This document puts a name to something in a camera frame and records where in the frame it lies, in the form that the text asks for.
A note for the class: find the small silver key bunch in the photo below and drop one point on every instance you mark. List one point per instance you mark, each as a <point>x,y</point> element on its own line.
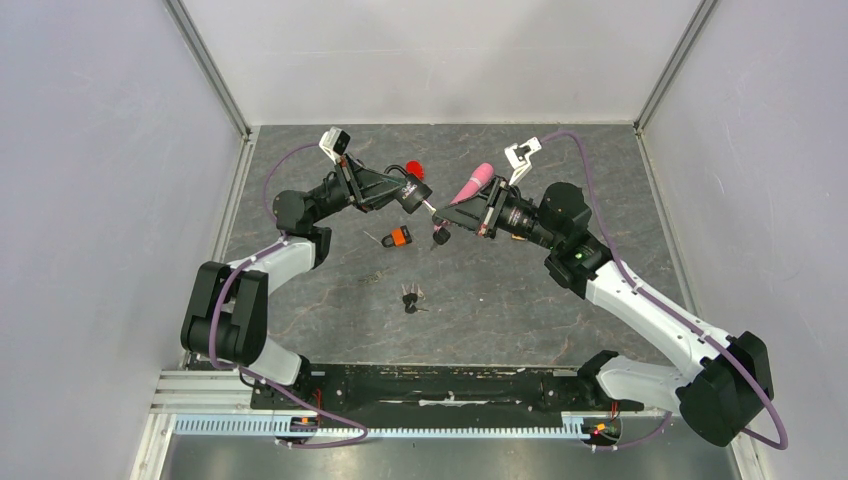
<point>373,277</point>

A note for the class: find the pink cylindrical wand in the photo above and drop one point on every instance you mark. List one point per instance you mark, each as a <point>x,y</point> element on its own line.
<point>478,179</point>

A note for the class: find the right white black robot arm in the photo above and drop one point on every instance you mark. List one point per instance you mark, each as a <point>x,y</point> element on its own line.
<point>719,384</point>

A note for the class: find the black-head key bunch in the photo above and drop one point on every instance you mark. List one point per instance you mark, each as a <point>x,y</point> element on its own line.
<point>411,295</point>

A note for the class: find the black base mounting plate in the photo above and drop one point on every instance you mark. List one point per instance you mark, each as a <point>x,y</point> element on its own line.
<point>347,387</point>

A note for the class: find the white slotted cable duct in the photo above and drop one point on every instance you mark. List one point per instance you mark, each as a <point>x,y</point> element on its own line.
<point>286,426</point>

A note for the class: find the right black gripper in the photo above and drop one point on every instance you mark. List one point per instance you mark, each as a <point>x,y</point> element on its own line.
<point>478,213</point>

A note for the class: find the black-head key set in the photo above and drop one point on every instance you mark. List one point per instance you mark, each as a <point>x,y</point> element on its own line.
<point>440,234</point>

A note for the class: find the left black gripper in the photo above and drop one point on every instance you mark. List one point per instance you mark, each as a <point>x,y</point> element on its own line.
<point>367,188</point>

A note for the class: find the black Kaijing padlock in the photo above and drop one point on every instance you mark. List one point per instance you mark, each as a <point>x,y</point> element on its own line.
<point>413,193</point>

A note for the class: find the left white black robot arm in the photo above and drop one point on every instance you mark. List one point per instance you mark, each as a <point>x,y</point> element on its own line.
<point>226,320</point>

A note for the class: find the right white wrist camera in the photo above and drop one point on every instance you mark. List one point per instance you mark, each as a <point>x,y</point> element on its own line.
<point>519,158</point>

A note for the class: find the red plastic cap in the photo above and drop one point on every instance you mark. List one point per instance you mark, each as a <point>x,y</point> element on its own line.
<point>416,169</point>

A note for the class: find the orange black padlock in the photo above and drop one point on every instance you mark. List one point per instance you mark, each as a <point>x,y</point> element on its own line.
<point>398,237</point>

